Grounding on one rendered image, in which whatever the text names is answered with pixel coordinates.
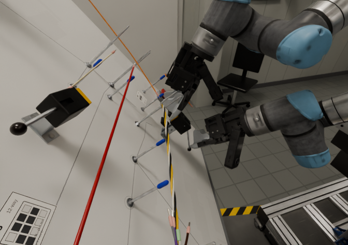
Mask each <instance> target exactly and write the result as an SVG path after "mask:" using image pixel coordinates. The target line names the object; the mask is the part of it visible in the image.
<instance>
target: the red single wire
mask: <svg viewBox="0 0 348 245"><path fill-rule="evenodd" d="M134 68H135V64H134V65H133V68H132V71H131V74H130V77H129V80H128V83H127V86H126V89H125V92H124V95H123V98H122V101H121V104H120V107H119V110H118V113H117V116H116V119H115V122H114V125H113V128H112V131H111V134H110V137H109V139H108V142H107V145H106V148H105V151H104V155H103V158H102V160H101V163H100V166H99V169H98V172H97V175H96V178H95V181H94V184H93V187H92V190H91V193H90V197H89V200H88V203H87V205H86V208H85V211H84V214H83V217H82V220H81V223H80V226H79V229H78V232H77V235H76V238H75V241H74V244H73V245H79V241H80V238H81V235H82V232H83V229H84V226H85V222H86V219H87V217H88V214H89V210H90V207H91V204H92V200H93V197H94V194H95V191H96V188H97V185H98V181H99V178H100V175H101V173H102V169H103V166H104V163H105V159H106V156H107V153H108V150H109V147H110V144H111V140H112V137H113V134H114V130H115V127H116V125H117V121H118V118H119V115H120V112H121V109H122V106H123V102H124V99H125V96H126V92H127V89H128V86H129V83H130V80H131V77H132V74H133V71H134Z"/></svg>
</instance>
